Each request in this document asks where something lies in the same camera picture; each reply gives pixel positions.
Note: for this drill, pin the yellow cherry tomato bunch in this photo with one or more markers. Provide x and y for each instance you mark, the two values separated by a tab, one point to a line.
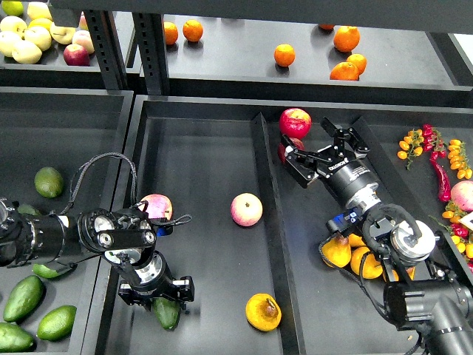
458	159

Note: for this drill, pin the bright red apple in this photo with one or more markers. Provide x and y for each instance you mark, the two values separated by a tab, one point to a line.
295	123

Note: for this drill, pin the dark green avocado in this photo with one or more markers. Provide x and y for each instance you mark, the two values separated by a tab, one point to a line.
28	209
166	311

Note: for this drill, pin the red chili pepper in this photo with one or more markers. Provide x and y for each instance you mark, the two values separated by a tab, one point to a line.
444	187

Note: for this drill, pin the black centre tray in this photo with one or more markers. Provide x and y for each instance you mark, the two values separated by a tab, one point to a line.
202	155

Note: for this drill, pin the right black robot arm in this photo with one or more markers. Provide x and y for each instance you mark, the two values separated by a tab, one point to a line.
420	294

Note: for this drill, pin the orange on shelf left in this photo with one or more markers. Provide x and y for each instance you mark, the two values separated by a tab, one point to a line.
192	30

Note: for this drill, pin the orange on shelf centre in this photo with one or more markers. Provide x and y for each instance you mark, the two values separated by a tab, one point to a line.
284	55

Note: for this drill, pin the black left tray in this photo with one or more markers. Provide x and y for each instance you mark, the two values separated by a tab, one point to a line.
64	128

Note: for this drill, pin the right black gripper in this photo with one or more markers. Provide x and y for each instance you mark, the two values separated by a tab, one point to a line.
346	178

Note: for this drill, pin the pink apple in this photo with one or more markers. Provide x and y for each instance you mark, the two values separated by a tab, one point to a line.
246	209
159	206

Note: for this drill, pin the small orange on shelf right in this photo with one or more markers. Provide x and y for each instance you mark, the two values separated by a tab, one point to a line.
359	61

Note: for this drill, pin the orange cherry tomato bunch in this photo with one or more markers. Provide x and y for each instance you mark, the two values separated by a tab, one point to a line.
410	147

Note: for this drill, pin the pale yellow apple front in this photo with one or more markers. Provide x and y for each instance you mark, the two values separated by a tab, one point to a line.
26	52

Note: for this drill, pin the red apple on shelf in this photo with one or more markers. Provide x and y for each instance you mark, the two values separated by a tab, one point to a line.
76	55

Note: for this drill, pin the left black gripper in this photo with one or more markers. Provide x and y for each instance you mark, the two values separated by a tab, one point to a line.
155	280

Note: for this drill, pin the black shelf post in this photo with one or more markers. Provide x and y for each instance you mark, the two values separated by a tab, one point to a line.
150	37

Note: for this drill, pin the yellow pear with brown spot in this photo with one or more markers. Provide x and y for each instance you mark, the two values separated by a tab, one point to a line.
263	312

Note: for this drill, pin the black tray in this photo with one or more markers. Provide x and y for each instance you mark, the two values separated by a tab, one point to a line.
202	155
64	128

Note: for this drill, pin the orange at shelf front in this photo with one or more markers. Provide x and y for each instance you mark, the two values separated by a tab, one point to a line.
345	71

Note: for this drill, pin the orange behind post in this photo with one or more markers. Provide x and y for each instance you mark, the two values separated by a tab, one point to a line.
171	33

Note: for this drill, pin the pink apple centre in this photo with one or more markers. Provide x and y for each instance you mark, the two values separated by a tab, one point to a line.
246	209

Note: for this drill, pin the pink apple right edge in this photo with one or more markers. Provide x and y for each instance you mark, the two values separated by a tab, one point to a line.
461	195

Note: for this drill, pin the yellow pear with stem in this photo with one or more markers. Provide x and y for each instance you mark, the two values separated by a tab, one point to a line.
336	251

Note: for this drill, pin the dark red apple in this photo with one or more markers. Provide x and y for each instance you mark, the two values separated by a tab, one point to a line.
295	142

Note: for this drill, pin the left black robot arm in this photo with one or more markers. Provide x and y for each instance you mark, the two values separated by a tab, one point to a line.
126	239

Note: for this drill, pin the pink apple left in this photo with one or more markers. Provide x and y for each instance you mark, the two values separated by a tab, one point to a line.
159	206

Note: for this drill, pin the large orange on shelf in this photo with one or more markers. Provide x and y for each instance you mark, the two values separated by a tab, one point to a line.
346	38

